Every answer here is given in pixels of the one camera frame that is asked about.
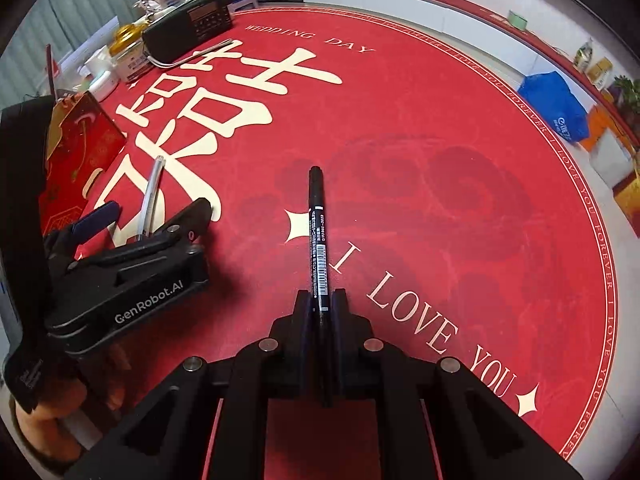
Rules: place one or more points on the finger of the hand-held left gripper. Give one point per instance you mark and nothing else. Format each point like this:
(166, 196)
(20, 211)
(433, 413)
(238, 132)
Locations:
(187, 217)
(97, 217)

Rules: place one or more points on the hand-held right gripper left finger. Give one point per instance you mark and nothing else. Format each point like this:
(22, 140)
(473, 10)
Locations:
(302, 320)

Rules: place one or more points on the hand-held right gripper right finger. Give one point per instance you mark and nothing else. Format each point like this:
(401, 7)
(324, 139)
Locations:
(342, 320)

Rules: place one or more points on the silver marker black cap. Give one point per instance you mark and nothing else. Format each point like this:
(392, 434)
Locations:
(151, 190)

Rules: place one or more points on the red gold cardboard box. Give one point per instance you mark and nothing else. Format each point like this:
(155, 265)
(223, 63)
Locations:
(85, 145)

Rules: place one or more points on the black marker white label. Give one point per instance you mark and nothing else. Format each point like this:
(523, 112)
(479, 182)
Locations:
(317, 240)

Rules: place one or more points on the person's left hand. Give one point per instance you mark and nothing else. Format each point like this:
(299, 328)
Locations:
(50, 425)

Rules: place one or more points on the white round lamp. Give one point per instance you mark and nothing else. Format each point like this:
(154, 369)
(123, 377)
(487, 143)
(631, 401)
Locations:
(102, 84)

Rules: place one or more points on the red round printed tablecloth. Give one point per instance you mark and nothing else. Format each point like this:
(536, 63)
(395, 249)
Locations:
(425, 210)

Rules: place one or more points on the toilet paper roll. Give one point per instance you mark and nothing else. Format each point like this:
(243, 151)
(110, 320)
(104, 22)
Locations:
(97, 61)

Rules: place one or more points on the smartphone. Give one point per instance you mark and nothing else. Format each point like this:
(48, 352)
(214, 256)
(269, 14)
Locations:
(50, 67)

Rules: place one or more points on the small glass jar gold lid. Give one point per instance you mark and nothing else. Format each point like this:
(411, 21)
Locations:
(132, 62)

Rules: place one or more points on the black radio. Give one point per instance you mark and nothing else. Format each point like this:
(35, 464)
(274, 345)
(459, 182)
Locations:
(190, 25)

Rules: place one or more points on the grey curtain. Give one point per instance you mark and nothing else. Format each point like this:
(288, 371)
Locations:
(55, 25)

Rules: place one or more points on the blue bag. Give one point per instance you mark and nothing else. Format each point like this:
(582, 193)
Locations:
(552, 110)

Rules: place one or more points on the red gold carton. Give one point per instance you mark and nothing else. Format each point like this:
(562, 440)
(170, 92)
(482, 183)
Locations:
(630, 202)

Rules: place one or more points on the white paper bag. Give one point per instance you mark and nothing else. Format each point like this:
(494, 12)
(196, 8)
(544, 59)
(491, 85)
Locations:
(615, 162)

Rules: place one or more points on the orange paper bag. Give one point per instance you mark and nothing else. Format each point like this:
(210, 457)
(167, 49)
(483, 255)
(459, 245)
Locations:
(607, 127)

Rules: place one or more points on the green small box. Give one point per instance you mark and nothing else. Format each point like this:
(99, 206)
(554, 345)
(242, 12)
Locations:
(518, 18)

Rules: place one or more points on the silver snack packet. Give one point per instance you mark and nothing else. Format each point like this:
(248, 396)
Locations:
(583, 56)

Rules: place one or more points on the yellow snack packet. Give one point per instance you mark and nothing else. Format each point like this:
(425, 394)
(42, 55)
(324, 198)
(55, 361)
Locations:
(601, 71)

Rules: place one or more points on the potted plant pink flowers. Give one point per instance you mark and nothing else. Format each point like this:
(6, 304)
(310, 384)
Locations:
(627, 95)

